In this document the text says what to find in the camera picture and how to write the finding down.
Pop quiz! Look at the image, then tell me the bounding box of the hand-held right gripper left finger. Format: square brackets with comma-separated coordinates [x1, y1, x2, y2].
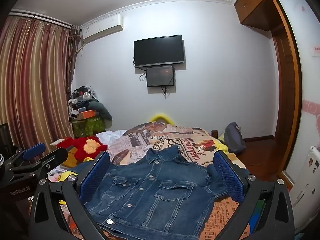
[29, 151, 111, 240]

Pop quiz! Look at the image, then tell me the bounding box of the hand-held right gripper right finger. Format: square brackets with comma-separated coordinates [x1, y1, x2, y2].
[213, 150, 295, 240]

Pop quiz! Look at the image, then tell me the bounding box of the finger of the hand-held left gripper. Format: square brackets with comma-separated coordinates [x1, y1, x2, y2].
[9, 147, 68, 180]
[9, 142, 46, 167]

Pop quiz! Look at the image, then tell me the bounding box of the blue denim jacket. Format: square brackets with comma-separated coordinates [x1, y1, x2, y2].
[72, 145, 234, 240]

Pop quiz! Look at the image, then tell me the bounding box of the cream blanket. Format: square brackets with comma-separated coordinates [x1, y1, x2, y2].
[227, 152, 247, 169]

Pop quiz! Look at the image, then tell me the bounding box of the yellow cloth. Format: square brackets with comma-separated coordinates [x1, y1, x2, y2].
[54, 171, 78, 183]

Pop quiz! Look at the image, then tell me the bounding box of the red plush toy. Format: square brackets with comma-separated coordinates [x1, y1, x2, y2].
[64, 135, 108, 161]

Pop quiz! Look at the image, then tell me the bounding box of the grey backpack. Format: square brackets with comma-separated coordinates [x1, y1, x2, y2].
[223, 122, 247, 155]

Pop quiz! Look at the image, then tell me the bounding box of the white cloth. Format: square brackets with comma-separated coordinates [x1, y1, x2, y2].
[96, 129, 128, 146]

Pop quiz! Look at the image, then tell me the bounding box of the green patterned covered box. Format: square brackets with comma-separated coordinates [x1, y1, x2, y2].
[71, 117, 105, 138]

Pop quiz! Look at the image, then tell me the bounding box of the orange box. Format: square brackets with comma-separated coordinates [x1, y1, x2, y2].
[76, 110, 97, 120]

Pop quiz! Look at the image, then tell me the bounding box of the pile of clutter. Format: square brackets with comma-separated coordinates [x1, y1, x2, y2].
[68, 85, 100, 118]

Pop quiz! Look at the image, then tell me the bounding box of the dark grey cushion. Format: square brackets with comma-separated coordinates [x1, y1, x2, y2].
[93, 101, 113, 128]

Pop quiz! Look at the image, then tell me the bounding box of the striped curtain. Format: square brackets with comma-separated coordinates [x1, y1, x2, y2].
[0, 15, 78, 153]

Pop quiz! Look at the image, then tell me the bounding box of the printed blanket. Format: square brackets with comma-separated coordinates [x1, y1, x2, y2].
[47, 121, 252, 240]

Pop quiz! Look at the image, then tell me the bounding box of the white appliance with stickers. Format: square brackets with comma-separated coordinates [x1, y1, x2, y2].
[290, 145, 320, 208]

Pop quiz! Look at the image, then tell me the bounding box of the yellow plush toy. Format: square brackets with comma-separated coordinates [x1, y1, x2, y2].
[149, 114, 175, 125]

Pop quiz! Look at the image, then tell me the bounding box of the white air conditioner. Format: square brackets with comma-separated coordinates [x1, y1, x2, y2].
[80, 14, 124, 43]

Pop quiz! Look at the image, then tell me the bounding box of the small black wall monitor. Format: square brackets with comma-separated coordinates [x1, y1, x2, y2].
[146, 65, 175, 88]

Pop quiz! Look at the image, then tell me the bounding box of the black wall television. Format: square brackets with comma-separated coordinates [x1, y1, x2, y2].
[133, 35, 185, 68]

